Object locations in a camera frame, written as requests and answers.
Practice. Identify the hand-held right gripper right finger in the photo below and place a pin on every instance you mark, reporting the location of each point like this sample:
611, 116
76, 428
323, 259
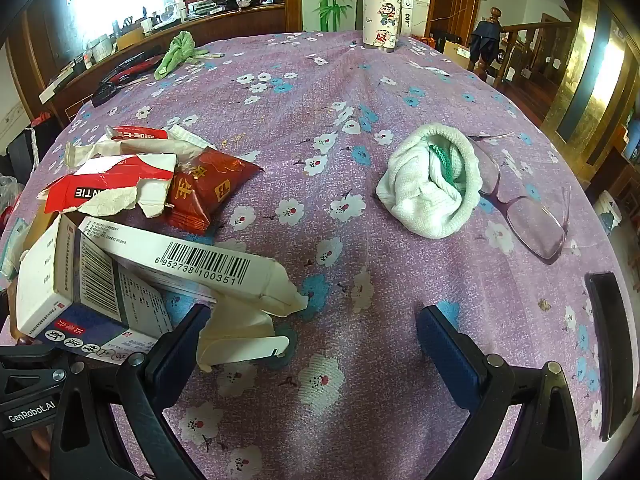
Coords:
450, 355

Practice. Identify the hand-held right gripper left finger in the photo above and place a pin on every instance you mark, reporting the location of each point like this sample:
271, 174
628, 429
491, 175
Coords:
175, 347

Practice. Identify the white barcode medicine box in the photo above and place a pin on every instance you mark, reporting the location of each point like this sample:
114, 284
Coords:
200, 260

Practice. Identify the blue white medicine box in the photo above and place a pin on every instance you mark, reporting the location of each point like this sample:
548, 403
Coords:
45, 280

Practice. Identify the small plastic wad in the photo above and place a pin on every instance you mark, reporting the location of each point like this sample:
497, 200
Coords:
425, 200

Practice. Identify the red snack packet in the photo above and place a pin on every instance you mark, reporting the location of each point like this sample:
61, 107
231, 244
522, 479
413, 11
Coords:
210, 185

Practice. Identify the torn red white carton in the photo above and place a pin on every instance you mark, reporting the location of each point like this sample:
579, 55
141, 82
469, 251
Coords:
100, 180

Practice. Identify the black smartphone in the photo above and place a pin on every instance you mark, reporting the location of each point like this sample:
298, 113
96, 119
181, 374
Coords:
607, 350

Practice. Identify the white plastic bag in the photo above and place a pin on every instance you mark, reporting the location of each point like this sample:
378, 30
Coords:
10, 192

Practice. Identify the purple floral tablecloth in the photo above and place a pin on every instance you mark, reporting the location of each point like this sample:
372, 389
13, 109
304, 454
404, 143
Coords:
350, 160

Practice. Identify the black shopping bag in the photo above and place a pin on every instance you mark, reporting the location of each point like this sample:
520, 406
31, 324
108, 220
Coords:
25, 150

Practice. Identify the red pouch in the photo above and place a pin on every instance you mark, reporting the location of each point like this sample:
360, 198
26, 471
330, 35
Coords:
140, 74

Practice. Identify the black toy pistol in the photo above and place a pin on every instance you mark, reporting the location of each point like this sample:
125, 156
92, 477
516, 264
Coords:
130, 60

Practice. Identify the green cloth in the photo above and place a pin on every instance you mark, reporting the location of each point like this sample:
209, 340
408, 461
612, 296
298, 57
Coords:
175, 55

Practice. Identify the thin wooden stick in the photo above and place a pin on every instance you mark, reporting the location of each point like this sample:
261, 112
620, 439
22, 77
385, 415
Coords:
210, 55

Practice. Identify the cardboard box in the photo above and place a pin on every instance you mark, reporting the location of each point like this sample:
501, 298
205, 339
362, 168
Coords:
456, 55

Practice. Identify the dark blue jacket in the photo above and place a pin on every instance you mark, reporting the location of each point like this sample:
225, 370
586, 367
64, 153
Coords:
482, 40

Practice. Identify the wooden stair railing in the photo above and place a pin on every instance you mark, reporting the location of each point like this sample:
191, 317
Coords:
530, 45

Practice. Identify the gold framed panel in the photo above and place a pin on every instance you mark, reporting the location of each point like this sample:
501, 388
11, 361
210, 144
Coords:
580, 60

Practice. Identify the wooden partition cabinet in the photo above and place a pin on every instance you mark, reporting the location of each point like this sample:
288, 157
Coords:
240, 20

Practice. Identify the pile of counter clutter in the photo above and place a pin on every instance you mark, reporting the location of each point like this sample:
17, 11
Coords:
225, 0

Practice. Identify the white cartoon print cup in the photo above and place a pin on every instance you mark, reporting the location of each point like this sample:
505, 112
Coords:
382, 10

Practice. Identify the wooden door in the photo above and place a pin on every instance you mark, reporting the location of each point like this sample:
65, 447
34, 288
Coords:
455, 0

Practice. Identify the purple frame eyeglasses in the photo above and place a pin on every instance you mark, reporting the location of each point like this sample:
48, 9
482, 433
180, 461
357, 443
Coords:
535, 225

